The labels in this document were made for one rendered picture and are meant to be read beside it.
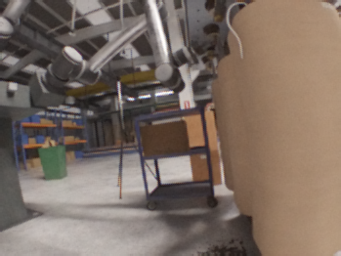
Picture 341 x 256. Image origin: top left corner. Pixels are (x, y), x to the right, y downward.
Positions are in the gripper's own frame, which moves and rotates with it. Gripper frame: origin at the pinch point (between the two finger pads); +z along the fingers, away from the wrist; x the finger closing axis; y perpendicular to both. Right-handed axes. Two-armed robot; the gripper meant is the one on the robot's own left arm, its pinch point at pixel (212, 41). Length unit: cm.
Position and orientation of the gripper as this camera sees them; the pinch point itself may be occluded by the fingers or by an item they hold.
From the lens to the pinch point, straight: 124.8
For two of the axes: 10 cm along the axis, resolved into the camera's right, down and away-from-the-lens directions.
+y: -3.2, -9.4, 1.3
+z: 8.3, -3.4, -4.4
